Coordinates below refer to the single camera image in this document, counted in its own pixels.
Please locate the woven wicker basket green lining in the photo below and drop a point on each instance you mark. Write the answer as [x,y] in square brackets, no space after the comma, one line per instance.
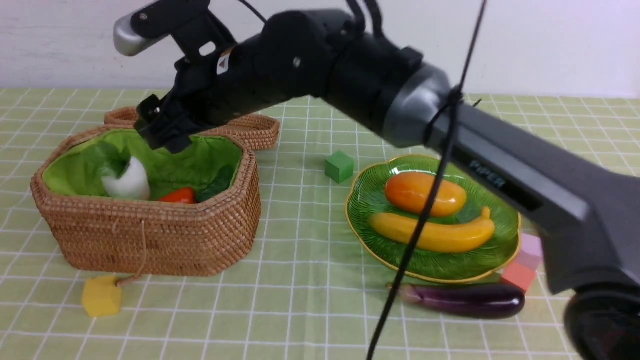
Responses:
[98,233]

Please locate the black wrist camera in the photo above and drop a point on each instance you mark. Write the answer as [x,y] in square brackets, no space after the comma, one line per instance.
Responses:
[189,22]

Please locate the woven wicker basket lid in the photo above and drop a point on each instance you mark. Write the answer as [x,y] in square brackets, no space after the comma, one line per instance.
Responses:
[257,131]

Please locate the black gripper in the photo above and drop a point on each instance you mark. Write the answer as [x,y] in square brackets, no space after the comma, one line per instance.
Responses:
[220,87]

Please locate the yellow banana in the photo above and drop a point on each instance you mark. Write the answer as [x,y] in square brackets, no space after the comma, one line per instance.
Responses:
[435,237]

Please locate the green foam cube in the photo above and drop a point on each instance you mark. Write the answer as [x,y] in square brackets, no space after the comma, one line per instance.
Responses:
[339,167]

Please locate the yellow foam cube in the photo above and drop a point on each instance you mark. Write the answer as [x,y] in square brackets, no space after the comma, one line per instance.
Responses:
[102,296]

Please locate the green checked tablecloth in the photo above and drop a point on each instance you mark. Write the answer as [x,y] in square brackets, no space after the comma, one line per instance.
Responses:
[307,290]

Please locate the white radish with green leaves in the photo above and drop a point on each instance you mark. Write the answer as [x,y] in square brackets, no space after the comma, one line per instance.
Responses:
[123,175]

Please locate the orange yellow mango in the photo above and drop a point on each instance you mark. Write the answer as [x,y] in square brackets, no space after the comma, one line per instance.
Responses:
[410,190]

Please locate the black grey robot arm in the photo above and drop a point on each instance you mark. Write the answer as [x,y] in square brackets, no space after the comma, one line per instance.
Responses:
[587,217]

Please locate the orange carrot with green leaves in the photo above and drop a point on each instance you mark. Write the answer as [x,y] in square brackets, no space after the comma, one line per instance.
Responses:
[187,195]

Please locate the purple eggplant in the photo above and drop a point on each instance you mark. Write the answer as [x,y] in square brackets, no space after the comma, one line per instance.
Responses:
[488,301]

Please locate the pink foam cube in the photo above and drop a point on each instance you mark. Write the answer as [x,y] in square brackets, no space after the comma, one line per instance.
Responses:
[530,253]

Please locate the salmon foam cube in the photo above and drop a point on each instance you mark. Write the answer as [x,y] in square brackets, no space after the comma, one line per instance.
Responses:
[518,275]

